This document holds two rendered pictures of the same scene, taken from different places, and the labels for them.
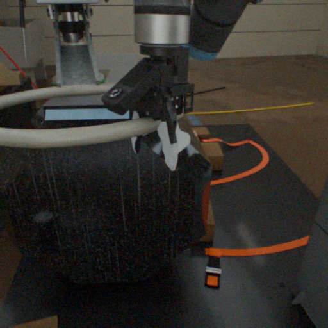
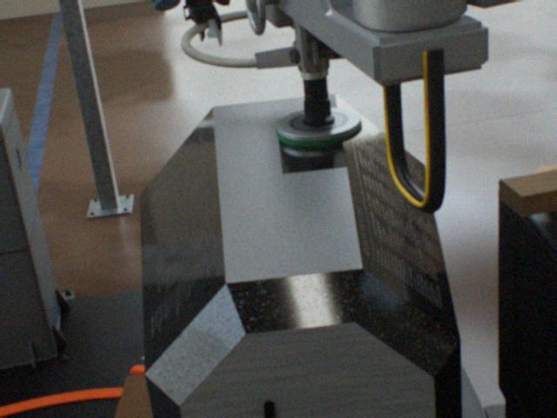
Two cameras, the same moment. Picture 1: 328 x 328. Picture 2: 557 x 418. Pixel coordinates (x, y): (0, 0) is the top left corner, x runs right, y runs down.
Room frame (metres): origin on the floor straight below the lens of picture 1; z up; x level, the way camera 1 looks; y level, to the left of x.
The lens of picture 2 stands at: (3.44, 0.37, 1.65)
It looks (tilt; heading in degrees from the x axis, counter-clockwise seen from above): 24 degrees down; 183
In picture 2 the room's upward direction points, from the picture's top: 6 degrees counter-clockwise
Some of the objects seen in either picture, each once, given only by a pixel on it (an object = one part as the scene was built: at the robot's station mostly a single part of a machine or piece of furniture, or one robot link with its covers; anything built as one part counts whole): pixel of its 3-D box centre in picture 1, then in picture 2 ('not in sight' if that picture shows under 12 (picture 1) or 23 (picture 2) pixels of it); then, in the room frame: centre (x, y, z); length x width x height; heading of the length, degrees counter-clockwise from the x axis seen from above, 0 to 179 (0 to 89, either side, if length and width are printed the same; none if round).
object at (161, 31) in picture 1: (160, 31); not in sight; (0.55, 0.01, 1.15); 0.10 x 0.09 x 0.05; 44
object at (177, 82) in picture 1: (163, 82); (198, 3); (0.54, 0.00, 1.07); 0.09 x 0.08 x 0.12; 133
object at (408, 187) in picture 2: not in sight; (412, 124); (1.95, 0.53, 1.10); 0.23 x 0.03 x 0.32; 15
